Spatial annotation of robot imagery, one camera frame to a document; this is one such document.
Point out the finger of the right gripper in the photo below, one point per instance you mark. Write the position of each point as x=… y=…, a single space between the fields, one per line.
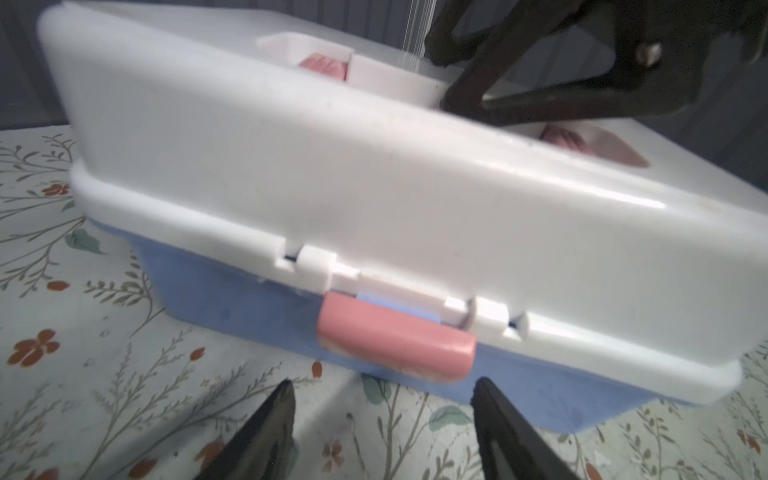
x=587 y=99
x=491 y=51

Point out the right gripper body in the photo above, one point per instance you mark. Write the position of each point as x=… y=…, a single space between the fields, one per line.
x=668 y=42

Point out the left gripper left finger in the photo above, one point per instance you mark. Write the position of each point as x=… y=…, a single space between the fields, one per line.
x=261 y=449

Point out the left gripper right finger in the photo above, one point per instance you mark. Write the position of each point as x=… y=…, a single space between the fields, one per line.
x=509 y=446

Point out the white blue tool box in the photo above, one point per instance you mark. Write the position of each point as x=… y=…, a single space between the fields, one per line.
x=287 y=183

